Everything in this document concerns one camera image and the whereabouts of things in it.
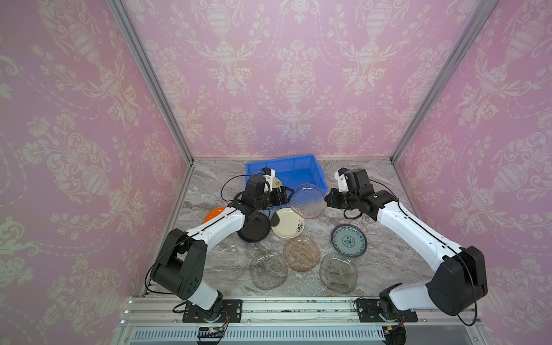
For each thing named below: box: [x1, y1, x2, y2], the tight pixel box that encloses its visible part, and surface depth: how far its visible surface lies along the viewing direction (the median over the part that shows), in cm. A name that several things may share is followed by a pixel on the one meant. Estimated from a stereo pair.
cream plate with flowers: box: [270, 207, 306, 240], surface depth 96 cm
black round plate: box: [237, 211, 271, 243], surface depth 93 cm
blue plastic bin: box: [245, 153, 328, 192], surface depth 115 cm
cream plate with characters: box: [271, 176, 284, 193], surface depth 111 cm
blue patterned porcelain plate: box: [331, 223, 368, 259], surface depth 92 cm
